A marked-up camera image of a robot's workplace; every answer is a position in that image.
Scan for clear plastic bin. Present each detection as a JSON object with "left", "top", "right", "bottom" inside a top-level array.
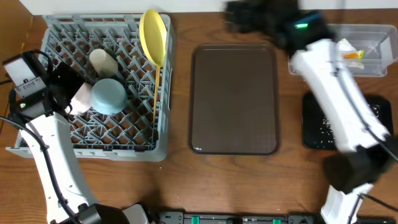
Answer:
[{"left": 287, "top": 23, "right": 398, "bottom": 78}]

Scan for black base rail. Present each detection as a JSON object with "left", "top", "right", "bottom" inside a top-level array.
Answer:
[{"left": 155, "top": 210, "right": 398, "bottom": 224}]

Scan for light blue bowl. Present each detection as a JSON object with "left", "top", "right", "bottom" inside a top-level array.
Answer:
[{"left": 90, "top": 78, "right": 127, "bottom": 115}]

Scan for black tray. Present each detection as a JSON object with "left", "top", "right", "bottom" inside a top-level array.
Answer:
[{"left": 302, "top": 92, "right": 394, "bottom": 150}]

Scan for yellow plate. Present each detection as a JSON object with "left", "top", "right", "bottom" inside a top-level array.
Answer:
[{"left": 139, "top": 9, "right": 167, "bottom": 67}]

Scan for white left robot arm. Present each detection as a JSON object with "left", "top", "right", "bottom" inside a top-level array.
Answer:
[{"left": 1, "top": 50, "right": 157, "bottom": 224}]

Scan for dark brown serving tray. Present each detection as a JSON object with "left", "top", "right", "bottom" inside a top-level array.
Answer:
[{"left": 188, "top": 44, "right": 280, "bottom": 156}]

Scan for white cup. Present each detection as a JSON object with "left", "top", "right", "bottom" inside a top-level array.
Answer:
[{"left": 89, "top": 49, "right": 118, "bottom": 78}]

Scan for yellow snack wrapper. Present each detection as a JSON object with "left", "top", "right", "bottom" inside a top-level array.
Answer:
[{"left": 341, "top": 50, "right": 364, "bottom": 60}]

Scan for rice and food scraps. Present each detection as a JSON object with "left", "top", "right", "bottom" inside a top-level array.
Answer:
[{"left": 315, "top": 105, "right": 382, "bottom": 150}]

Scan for grey dish rack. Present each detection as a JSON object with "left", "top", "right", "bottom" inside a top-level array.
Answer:
[{"left": 5, "top": 14, "right": 175, "bottom": 162}]

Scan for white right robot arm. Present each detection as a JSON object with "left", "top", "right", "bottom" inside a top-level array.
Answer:
[{"left": 224, "top": 1, "right": 397, "bottom": 223}]

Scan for white crumpled napkin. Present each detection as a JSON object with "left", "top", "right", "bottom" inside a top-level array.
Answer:
[{"left": 337, "top": 39, "right": 364, "bottom": 69}]

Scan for wooden chopstick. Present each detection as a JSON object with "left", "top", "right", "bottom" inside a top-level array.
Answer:
[{"left": 153, "top": 66, "right": 161, "bottom": 124}]

